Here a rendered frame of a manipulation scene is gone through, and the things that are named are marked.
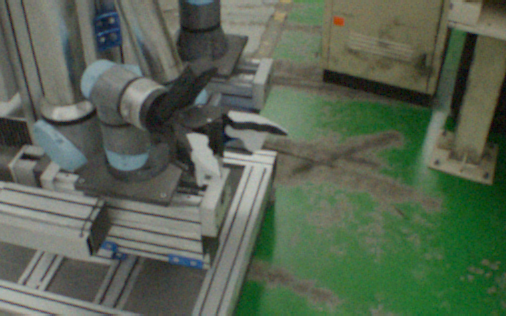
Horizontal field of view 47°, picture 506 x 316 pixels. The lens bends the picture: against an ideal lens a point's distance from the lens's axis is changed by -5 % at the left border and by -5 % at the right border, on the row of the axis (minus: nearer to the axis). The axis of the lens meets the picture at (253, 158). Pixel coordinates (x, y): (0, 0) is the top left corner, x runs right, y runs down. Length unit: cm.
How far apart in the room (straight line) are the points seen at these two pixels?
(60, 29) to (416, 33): 187
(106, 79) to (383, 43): 188
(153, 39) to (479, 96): 155
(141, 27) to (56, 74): 17
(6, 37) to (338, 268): 128
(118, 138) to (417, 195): 155
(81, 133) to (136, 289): 73
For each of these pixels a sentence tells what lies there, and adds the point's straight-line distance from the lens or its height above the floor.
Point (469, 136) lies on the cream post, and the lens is 247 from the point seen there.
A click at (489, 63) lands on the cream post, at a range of 229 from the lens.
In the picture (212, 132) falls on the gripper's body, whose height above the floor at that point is 105.
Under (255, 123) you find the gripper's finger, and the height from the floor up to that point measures 106.
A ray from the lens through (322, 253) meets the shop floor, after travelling 211.
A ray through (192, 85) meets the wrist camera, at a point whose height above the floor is 113.
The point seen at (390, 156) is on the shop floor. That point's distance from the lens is 253.
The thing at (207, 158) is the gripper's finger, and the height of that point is 108.
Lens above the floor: 160
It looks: 41 degrees down
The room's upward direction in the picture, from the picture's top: straight up
